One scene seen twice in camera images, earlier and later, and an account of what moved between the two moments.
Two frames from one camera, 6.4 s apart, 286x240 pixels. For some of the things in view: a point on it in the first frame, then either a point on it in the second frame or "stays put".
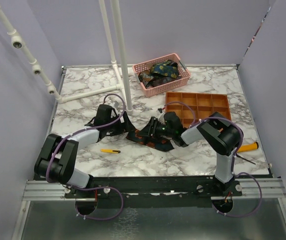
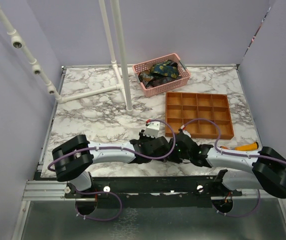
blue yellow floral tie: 168,68 stays put
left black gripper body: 113,128 → 144,139
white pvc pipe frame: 122,69 stays put
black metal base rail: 195,191 stays put
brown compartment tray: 192,107 stays put
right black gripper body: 159,129 → 177,156
